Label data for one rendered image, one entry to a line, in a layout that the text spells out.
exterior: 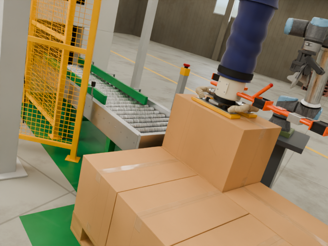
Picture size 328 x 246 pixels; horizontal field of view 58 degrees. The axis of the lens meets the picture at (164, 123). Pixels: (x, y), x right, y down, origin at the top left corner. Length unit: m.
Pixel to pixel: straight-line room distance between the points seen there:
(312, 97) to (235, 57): 0.87
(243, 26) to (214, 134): 0.65
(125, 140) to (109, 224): 0.77
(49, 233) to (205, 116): 1.21
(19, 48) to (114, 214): 1.29
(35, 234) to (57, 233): 0.12
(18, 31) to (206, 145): 1.42
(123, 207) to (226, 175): 0.63
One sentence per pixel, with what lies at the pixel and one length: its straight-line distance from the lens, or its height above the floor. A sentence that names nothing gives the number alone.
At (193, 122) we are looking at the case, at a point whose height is 0.83.
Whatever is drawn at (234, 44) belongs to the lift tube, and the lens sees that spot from 1.87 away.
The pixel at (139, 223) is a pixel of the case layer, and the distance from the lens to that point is 1.43.
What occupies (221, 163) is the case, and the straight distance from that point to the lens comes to 1.79.
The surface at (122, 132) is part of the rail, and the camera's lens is 2.27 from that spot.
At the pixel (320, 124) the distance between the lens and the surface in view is 1.68.
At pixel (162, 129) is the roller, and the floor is 0.54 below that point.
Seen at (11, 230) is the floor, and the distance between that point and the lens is 2.13.
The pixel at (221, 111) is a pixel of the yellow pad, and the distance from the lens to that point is 1.84.
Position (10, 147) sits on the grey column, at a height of 0.23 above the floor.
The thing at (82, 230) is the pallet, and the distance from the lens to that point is 1.99.
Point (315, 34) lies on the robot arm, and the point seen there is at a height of 1.50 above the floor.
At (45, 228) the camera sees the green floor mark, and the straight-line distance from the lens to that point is 2.13.
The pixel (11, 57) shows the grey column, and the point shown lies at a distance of 2.28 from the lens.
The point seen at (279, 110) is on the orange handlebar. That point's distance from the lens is 1.77.
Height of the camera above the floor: 1.40
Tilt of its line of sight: 19 degrees down
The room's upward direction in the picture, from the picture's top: 15 degrees clockwise
